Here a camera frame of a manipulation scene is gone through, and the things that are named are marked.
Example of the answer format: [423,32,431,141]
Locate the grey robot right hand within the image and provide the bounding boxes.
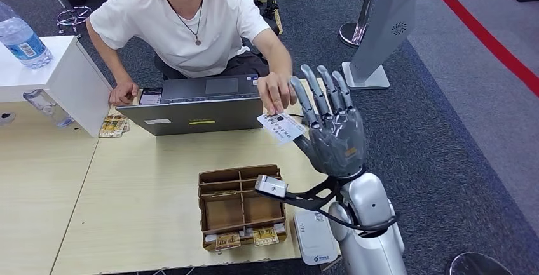
[289,64,367,179]

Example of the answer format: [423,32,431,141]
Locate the person's left hand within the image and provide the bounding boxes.
[257,72,298,117]

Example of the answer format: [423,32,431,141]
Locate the person's right hand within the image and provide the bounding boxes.
[108,80,140,107]

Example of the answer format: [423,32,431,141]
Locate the white ID card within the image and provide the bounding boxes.
[257,112,307,147]

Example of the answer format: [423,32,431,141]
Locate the person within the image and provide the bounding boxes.
[86,0,297,116]

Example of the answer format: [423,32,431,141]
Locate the white card reader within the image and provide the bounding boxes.
[293,210,341,267]

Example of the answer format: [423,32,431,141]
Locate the black smartphone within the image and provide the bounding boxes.
[138,87,164,107]

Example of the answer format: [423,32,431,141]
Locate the white desk shelf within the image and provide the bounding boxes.
[0,35,113,138]

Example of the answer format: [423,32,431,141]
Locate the grey laptop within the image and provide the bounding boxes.
[116,74,265,137]

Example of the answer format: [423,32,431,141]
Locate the clear plastic bottle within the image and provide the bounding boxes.
[23,89,76,129]

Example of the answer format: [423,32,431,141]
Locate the water bottle blue label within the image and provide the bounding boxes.
[0,1,54,70]

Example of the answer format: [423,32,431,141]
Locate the grey kiosk stand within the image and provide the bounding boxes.
[341,0,418,90]

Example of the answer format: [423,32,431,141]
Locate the brown cardboard organizer box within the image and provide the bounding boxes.
[198,164,289,252]

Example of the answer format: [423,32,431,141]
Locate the round glossy dark disc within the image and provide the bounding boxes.
[449,253,512,275]

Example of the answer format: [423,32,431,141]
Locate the black camera bracket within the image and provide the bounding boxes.
[256,176,340,213]

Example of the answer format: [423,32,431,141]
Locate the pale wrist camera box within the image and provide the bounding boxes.
[254,174,289,199]

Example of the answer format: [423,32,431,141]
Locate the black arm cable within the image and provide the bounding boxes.
[311,208,399,239]

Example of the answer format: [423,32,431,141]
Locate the person's pendant necklace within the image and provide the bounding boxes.
[165,0,204,47]

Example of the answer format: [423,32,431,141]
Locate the chrome stanchion post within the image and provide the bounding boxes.
[338,0,385,49]

